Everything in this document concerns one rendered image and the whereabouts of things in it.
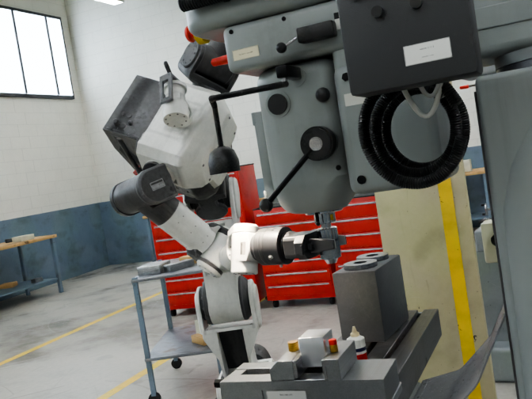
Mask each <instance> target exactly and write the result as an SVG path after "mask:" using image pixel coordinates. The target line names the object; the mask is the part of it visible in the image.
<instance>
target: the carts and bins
mask: <svg viewBox="0 0 532 399"><path fill-rule="evenodd" d="M137 271H138V275H137V276H136V277H134V278H131V283H132V286H133V291H134V295H135V304H136V309H137V314H138V319H139V327H140V332H141V337H142V345H143V351H144V355H145V359H144V360H145V362H146V368H147V374H148V378H149V383H150V392H151V394H150V396H149V398H148V399H162V397H161V395H160V393H158V392H157V390H156V385H155V380H154V372H153V367H152V362H151V361H157V360H163V359H173V360H172V362H171V364H172V367H173V368H175V369H178V368H180V367H181V365H182V360H181V359H180V358H179V357H185V356H190V355H201V354H207V353H212V350H211V349H210V348H209V347H208V346H207V344H206V343H205V341H204V340H203V335H202V334H201V333H200V328H199V323H198V320H195V324H194V325H186V326H181V327H175V328H174V327H173V322H172V317H171V312H170V307H169V298H168V293H167V288H166V283H165V278H170V277H176V276H186V275H191V274H196V273H202V272H203V270H202V269H201V268H200V267H199V266H198V265H197V262H196V261H195V260H193V259H192V258H191V257H190V256H189V255H188V254H187V256H181V257H179V258H177V259H171V260H157V261H155V262H149V263H147V264H144V265H143V266H140V267H138V268H137ZM155 279H159V280H161V289H162V294H163V298H164V303H165V312H166V317H167V322H168V327H169V329H168V330H167V331H166V333H165V334H164V336H163V337H162V338H161V339H160V340H159V341H158V343H157V344H156V345H155V346H154V348H153V349H152V350H151V352H150V349H149V344H148V339H147V334H146V326H145V321H144V316H143V307H142V302H141V297H140V292H139V284H138V282H144V281H149V280H155ZM217 363H218V372H219V374H220V373H221V371H222V368H221V365H220V362H219V360H218V359H217Z"/></svg>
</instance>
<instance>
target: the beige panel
mask: <svg viewBox="0 0 532 399"><path fill-rule="evenodd" d="M374 195H375V201H376V207H377V212H378V221H379V227H380V233H381V238H382V248H383V252H387V253H389V255H397V254H398V255H400V259H401V270H402V275H403V280H404V286H405V296H406V302H407V307H408V310H418V312H423V310H429V309H438V310H439V320H440V325H441V331H442V336H441V337H440V339H439V342H438V343H437V345H436V347H435V350H434V351H433V353H432V355H431V358H430V359H429V360H428V362H427V365H426V367H425V368H424V371H423V373H422V375H421V376H420V379H419V381H418V382H420V383H421V382H422V381H423V380H425V379H428V378H433V377H435V376H439V375H441V374H446V373H450V372H452V371H456V370H459V369H460V368H462V367H463V366H464V365H465V364H466V363H467V361H468V360H469V359H470V358H471V357H472V356H473V354H474V353H475V352H476V351H477V350H478V349H479V347H480V346H481V345H482V344H483V343H484V342H485V341H486V340H487V339H488V329H487V323H486V317H485V307H484V301H483V295H482V289H481V279H480V273H479V268H478V262H477V251H476V246H475V240H474V234H473V224H472V218H471V212H470V206H469V196H468V190H467V184H466V175H465V169H464V163H463V158H462V160H461V162H459V170H458V172H457V173H456V174H455V175H453V176H452V177H450V178H448V179H447V180H445V181H443V182H442V183H440V184H436V185H434V186H431V187H428V188H423V189H422V188H421V189H408V188H403V189H397V190H390V191H384V192H375V193H374ZM466 399H497V395H496V384H495V379H494V373H493V367H492V357H491V355H490V356H489V359H488V362H487V364H486V367H485V369H484V373H483V374H482V377H481V380H480V382H479V384H478V385H477V387H476V389H475V390H474V391H473V392H472V393H471V394H470V395H469V396H468V397H467V398H466Z"/></svg>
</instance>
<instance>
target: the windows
mask: <svg viewBox="0 0 532 399"><path fill-rule="evenodd" d="M0 97H25V98H46V99H67V100H73V99H75V98H74V90H73V85H72V80H71V75H70V67H69V62H68V57H67V49H66V44H65V39H64V34H63V26H62V21H61V17H57V16H52V15H48V14H44V13H37V12H32V11H28V10H25V9H18V8H13V7H9V6H2V5H0Z"/></svg>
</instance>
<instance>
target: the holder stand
mask: <svg viewBox="0 0 532 399"><path fill-rule="evenodd" d="M332 277H333V283H334V288H335V293H336V303H337V309H338V314H339V319H340V329H341V334H342V340H347V338H349V337H350V336H351V334H350V333H352V327H353V326H355V328H356V331H357V332H359V335H360V336H364V338H365V342H386V341H387V340H388V339H389V338H390V337H391V336H392V335H393V334H394V333H395V332H396V331H397V330H398V329H399V328H400V327H401V326H402V325H403V324H404V323H405V322H406V321H407V320H408V319H409V312H408V307H407V302H406V296H405V286H404V280H403V275H402V270H401V259H400V255H398V254H397V255H389V253H387V252H376V253H366V254H363V255H359V256H357V257H356V260H354V261H350V262H347V263H345V264H344V267H343V268H342V269H340V270H338V271H336V272H334V273H333V274H332Z"/></svg>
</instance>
